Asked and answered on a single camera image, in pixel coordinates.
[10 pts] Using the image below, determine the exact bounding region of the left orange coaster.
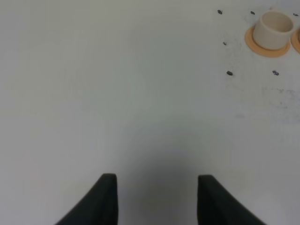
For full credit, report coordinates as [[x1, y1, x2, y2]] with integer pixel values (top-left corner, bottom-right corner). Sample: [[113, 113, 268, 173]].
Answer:
[[245, 26, 291, 58]]

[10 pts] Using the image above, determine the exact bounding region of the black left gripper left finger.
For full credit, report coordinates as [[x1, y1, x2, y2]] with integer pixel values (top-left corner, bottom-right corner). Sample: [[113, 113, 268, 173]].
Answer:
[[57, 173, 118, 225]]

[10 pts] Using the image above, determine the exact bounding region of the left white teacup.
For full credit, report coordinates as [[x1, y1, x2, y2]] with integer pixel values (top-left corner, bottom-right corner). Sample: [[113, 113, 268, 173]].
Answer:
[[253, 9, 294, 50]]

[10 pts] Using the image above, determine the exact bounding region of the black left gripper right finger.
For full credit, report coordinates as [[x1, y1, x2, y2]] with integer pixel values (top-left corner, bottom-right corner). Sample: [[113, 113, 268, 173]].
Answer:
[[197, 175, 264, 225]]

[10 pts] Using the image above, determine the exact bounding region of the right orange coaster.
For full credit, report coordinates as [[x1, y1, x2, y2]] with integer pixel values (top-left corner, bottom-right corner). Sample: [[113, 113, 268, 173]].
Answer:
[[291, 29, 300, 53]]

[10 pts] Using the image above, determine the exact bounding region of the orange coaster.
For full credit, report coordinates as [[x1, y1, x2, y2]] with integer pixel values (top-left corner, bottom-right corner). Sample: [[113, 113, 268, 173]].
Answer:
[[291, 29, 300, 53], [245, 26, 291, 58]]

